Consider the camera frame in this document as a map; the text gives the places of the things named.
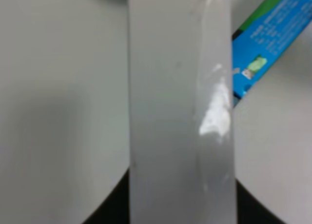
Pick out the white rectangular cardboard box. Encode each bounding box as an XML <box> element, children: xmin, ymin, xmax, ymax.
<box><xmin>128</xmin><ymin>0</ymin><xmax>237</xmax><ymax>224</ymax></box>

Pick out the blue green toothpaste box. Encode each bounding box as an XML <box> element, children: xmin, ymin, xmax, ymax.
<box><xmin>232</xmin><ymin>0</ymin><xmax>312</xmax><ymax>105</ymax></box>

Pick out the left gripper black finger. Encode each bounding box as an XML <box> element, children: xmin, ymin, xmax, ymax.
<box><xmin>236</xmin><ymin>180</ymin><xmax>284</xmax><ymax>224</ymax></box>

